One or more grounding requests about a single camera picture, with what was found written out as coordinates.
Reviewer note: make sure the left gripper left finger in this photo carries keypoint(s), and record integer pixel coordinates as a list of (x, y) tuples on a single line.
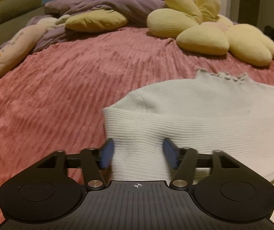
[(93, 161)]

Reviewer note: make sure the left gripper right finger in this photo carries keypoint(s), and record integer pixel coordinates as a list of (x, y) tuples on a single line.
[(183, 161)]

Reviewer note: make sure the white knit sweater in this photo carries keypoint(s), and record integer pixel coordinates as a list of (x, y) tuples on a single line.
[(210, 112)]

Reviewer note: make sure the pink ribbed bed blanket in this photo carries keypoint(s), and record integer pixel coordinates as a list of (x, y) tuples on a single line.
[(54, 99)]

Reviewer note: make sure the cream long plush pillow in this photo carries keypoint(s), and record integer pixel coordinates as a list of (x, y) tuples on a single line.
[(25, 40)]

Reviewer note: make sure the yellow flower cushion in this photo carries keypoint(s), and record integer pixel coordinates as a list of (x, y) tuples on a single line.
[(197, 26)]

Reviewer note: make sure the yellow oval pillow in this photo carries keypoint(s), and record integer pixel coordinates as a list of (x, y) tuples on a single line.
[(96, 21)]

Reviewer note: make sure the purple duvet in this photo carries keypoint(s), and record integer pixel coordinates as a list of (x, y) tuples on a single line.
[(136, 11)]

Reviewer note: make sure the green sofa headboard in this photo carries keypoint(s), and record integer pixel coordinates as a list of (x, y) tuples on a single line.
[(15, 14)]

